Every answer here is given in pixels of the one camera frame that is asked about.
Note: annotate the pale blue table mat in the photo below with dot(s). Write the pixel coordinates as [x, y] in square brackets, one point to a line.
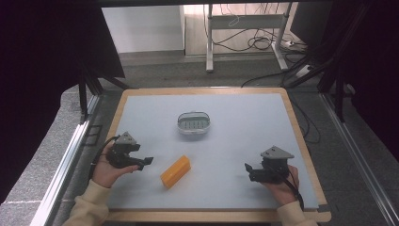
[219, 147]

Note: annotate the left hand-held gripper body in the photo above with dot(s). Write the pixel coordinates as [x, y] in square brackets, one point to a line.
[122, 155]

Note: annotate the black curtain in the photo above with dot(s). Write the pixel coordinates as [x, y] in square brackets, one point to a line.
[370, 62]
[40, 62]

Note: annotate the white cabinet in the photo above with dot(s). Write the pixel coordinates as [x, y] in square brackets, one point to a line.
[142, 28]

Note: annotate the aluminium rail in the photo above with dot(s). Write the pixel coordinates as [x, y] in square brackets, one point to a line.
[61, 175]
[360, 157]

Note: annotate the orange soap block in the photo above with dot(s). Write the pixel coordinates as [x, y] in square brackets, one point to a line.
[175, 172]

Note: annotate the person's right hand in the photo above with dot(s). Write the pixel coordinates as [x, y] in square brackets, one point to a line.
[287, 190]

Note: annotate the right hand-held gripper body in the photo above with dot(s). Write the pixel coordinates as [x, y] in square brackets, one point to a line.
[276, 168]

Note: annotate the person's left hand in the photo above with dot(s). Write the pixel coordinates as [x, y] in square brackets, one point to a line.
[105, 172]

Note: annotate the white power strip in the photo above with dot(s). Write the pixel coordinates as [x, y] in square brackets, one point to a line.
[303, 71]

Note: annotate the black metal stand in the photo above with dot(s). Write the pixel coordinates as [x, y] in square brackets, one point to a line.
[91, 91]
[332, 72]

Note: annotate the wooden table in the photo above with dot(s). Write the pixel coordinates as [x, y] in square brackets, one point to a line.
[204, 216]

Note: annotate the white metal desk frame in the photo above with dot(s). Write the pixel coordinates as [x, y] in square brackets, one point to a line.
[244, 22]

